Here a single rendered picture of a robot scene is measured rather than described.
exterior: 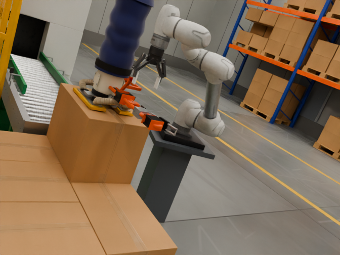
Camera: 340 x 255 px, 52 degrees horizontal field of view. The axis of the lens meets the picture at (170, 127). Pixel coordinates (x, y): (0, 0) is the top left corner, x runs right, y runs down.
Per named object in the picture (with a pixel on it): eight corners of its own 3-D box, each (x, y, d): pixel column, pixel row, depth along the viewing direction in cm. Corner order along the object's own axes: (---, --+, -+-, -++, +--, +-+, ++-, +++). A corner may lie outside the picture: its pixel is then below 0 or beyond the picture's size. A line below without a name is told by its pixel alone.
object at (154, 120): (140, 122, 171) (143, 113, 170) (153, 124, 176) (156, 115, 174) (148, 129, 165) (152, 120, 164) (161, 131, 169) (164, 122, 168)
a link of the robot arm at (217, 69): (202, 119, 283) (226, 130, 276) (192, 132, 275) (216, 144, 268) (211, 44, 221) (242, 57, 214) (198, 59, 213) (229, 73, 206)
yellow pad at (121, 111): (99, 95, 234) (101, 88, 233) (112, 97, 240) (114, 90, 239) (119, 114, 209) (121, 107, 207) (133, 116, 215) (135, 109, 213)
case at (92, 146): (45, 135, 241) (60, 82, 230) (98, 141, 265) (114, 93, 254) (69, 182, 196) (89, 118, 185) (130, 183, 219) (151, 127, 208)
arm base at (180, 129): (186, 129, 294) (189, 123, 293) (192, 138, 273) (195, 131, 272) (167, 122, 289) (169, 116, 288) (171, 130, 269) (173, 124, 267)
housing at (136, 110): (131, 113, 182) (133, 105, 180) (141, 115, 186) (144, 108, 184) (136, 119, 176) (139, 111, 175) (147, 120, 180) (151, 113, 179)
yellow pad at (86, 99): (72, 89, 223) (74, 82, 222) (86, 92, 229) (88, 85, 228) (89, 109, 197) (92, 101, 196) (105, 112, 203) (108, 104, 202)
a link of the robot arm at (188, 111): (177, 119, 288) (188, 95, 283) (196, 129, 282) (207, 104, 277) (170, 120, 273) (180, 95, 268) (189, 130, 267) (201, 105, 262)
